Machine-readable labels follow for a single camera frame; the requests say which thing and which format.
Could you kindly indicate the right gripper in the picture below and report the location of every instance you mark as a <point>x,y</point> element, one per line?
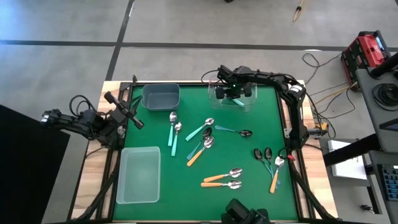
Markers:
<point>237,77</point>

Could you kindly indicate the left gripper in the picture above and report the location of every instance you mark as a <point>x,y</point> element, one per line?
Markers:
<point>121,113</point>

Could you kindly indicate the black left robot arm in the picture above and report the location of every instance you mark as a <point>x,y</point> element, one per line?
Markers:
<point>81,123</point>

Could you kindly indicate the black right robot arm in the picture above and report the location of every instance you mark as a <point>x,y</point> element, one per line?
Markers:
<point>300,115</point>

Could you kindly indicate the grey-blue plastic bin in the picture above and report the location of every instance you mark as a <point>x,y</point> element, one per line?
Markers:
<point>160,104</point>

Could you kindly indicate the clear plastic bin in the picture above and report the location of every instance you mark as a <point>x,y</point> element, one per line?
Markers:
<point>214,104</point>

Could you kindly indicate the frosted white plastic bin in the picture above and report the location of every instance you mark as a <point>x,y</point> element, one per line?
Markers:
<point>138,174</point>

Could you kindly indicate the thin yellow pole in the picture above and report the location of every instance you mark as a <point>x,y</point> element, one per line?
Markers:
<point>297,12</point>

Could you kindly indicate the red tag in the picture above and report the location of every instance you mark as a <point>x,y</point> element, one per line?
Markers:
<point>291,157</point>

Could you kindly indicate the yellow and black plug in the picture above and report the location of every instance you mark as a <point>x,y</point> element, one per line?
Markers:
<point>323,126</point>

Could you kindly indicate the green table mat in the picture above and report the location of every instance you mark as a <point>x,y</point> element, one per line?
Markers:
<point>186,193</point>

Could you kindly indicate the black panel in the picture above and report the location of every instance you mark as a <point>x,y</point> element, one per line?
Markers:
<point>28,171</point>

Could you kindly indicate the grey cart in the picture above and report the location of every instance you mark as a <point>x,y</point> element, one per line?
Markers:
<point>367,93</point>

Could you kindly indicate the red and black equipment case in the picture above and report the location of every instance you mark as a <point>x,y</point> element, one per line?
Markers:
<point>367,49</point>

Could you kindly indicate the black bar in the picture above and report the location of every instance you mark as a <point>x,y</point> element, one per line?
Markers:
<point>348,152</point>

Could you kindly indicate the black bulky object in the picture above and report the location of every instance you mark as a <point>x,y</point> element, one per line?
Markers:
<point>239,213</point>

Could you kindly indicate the white box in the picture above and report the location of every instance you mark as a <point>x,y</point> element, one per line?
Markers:
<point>345,171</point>

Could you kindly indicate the black pole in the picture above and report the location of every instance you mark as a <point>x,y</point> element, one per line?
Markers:
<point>384,66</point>

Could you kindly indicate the dark tablet screen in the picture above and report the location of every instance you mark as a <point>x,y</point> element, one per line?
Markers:
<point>391,126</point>

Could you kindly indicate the small black floor object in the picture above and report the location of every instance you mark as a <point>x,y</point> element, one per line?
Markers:
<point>367,208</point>

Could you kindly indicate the blue-lit keypad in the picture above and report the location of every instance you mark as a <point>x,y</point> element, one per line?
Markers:
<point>391,183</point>

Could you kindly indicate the black aluminium table frame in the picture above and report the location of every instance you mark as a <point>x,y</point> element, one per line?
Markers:
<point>284,109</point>

